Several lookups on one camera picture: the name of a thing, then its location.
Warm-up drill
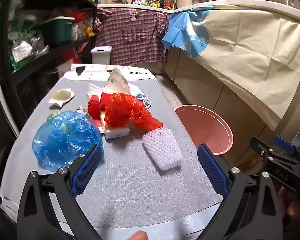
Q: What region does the white foam fruit net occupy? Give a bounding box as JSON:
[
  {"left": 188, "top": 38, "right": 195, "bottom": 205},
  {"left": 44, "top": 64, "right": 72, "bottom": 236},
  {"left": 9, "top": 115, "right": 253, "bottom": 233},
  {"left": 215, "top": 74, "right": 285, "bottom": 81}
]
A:
[{"left": 142, "top": 127, "right": 183, "bottom": 172}]

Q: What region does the black shelf rack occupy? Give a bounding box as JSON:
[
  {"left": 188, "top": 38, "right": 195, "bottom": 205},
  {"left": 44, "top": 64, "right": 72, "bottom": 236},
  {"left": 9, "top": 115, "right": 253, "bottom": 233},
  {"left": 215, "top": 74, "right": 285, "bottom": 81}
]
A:
[{"left": 0, "top": 0, "right": 103, "bottom": 135}]

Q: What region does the red plastic packaging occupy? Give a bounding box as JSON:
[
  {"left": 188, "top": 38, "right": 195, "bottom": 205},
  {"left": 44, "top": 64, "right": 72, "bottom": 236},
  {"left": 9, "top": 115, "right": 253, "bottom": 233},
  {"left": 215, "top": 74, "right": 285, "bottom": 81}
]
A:
[{"left": 87, "top": 92, "right": 113, "bottom": 120}]

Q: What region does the person's right hand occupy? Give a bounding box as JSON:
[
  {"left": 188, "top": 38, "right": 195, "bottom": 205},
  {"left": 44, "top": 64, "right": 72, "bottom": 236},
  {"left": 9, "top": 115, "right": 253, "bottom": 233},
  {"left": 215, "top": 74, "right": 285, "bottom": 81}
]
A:
[{"left": 277, "top": 187, "right": 300, "bottom": 218}]

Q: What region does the clear plastic wrapper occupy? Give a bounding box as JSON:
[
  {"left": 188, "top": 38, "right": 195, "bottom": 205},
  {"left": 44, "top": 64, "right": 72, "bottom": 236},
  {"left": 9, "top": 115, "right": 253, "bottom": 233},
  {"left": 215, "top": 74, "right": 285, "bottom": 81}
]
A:
[{"left": 104, "top": 68, "right": 132, "bottom": 96}]

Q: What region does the white pedal bin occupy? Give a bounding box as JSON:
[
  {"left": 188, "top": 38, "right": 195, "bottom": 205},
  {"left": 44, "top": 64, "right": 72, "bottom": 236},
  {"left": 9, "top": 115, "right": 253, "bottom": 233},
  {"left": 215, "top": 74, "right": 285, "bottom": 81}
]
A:
[{"left": 90, "top": 46, "right": 113, "bottom": 65}]

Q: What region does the person's left hand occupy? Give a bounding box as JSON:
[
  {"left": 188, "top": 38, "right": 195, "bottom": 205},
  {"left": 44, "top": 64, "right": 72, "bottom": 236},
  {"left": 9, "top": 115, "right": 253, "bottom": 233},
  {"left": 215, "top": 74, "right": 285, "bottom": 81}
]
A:
[{"left": 127, "top": 231, "right": 148, "bottom": 240}]

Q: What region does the red plastic bag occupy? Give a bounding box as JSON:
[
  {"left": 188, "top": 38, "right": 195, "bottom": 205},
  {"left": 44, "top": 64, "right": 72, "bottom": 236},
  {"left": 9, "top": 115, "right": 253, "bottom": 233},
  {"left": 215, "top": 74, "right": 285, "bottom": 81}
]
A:
[{"left": 104, "top": 92, "right": 163, "bottom": 130}]

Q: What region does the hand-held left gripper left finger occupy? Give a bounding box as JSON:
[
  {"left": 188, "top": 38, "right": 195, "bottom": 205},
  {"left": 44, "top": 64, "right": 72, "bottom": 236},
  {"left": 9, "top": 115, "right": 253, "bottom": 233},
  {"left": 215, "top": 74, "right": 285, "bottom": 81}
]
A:
[{"left": 17, "top": 144, "right": 104, "bottom": 240}]

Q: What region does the blue face mask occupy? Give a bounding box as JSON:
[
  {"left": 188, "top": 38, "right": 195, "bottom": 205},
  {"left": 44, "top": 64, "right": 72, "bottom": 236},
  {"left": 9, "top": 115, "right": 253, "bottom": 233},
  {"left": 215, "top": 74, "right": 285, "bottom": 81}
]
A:
[{"left": 129, "top": 84, "right": 153, "bottom": 109}]

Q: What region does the white tissue paper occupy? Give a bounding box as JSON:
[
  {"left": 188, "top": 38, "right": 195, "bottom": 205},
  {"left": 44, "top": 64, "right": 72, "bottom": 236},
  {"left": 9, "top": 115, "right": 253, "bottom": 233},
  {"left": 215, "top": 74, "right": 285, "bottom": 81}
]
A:
[{"left": 86, "top": 82, "right": 110, "bottom": 98}]

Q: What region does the pink plastic bin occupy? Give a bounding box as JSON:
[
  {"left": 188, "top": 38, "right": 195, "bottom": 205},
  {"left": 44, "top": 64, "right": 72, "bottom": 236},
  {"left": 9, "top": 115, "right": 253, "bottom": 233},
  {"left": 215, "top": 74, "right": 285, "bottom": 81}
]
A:
[{"left": 174, "top": 104, "right": 234, "bottom": 155}]

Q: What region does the crumpled cream paper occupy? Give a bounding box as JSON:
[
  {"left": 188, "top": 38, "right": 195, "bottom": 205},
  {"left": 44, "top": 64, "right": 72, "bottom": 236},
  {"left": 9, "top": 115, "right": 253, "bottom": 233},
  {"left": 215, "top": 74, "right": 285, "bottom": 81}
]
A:
[{"left": 49, "top": 88, "right": 75, "bottom": 108}]

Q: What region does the cream and blue cloth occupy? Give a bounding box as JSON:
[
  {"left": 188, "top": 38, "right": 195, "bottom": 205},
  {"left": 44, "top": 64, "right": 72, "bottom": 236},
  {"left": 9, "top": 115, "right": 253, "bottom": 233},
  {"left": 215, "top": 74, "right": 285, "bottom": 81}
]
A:
[{"left": 161, "top": 1, "right": 300, "bottom": 130}]

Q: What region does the red plaid shirt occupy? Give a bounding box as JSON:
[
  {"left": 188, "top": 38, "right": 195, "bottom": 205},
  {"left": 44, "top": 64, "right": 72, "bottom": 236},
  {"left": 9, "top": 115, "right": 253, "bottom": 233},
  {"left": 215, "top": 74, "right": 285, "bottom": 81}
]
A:
[{"left": 93, "top": 7, "right": 170, "bottom": 65}]

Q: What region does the beige kitchen cabinet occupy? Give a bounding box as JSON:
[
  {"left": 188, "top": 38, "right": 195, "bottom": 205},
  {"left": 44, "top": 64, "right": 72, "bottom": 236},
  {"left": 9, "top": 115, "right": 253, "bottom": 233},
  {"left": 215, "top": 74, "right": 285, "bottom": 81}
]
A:
[{"left": 165, "top": 47, "right": 300, "bottom": 165}]

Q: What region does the white bottle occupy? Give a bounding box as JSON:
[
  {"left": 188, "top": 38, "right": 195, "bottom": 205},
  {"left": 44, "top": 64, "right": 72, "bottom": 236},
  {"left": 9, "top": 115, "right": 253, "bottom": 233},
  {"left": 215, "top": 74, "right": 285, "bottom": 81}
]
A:
[{"left": 71, "top": 22, "right": 79, "bottom": 42}]

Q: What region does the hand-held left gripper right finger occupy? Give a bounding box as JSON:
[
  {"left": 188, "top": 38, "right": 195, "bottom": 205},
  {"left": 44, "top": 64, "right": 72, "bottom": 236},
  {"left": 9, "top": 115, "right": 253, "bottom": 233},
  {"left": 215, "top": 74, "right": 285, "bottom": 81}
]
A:
[{"left": 197, "top": 144, "right": 284, "bottom": 240}]

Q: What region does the white cardboard carton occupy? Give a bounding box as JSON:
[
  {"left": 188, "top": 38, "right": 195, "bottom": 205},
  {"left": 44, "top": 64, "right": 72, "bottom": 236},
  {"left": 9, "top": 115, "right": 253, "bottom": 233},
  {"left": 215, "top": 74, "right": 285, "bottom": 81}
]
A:
[{"left": 57, "top": 64, "right": 157, "bottom": 80}]

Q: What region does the green storage box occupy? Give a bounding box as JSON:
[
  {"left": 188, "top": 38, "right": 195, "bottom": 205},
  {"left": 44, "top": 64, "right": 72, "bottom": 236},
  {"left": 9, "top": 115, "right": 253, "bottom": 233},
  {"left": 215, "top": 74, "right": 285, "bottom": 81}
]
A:
[{"left": 39, "top": 16, "right": 75, "bottom": 47}]

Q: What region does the black spice rack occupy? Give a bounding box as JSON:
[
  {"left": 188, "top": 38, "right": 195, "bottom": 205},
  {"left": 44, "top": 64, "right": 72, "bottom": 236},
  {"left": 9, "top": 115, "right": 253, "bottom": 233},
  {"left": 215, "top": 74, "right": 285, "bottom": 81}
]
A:
[{"left": 149, "top": 0, "right": 178, "bottom": 10}]

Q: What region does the blue plastic bag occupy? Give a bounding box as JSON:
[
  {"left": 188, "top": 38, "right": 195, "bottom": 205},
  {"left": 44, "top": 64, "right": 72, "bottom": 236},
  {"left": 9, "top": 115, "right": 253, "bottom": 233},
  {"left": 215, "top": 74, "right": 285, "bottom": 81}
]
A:
[{"left": 32, "top": 110, "right": 104, "bottom": 172}]

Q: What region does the small white box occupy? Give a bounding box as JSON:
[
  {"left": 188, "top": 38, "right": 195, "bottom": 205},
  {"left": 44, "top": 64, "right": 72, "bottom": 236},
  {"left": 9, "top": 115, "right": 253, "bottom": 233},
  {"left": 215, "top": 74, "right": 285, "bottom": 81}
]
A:
[{"left": 99, "top": 116, "right": 130, "bottom": 140}]

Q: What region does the grey textured mat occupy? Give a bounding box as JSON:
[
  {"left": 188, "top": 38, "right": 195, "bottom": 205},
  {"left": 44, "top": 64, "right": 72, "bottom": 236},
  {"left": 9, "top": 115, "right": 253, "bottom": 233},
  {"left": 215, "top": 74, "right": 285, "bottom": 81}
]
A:
[{"left": 0, "top": 76, "right": 222, "bottom": 230}]

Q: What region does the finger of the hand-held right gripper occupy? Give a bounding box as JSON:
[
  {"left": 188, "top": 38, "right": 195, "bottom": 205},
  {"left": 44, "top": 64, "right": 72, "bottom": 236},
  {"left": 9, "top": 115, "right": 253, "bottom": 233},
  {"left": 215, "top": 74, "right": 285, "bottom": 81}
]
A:
[
  {"left": 249, "top": 137, "right": 294, "bottom": 168},
  {"left": 275, "top": 136, "right": 300, "bottom": 160}
]

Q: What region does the green white packet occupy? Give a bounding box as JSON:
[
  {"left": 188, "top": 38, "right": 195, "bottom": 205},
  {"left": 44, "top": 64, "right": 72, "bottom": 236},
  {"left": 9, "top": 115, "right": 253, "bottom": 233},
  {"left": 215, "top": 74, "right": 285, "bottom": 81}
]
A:
[{"left": 9, "top": 39, "right": 37, "bottom": 70}]

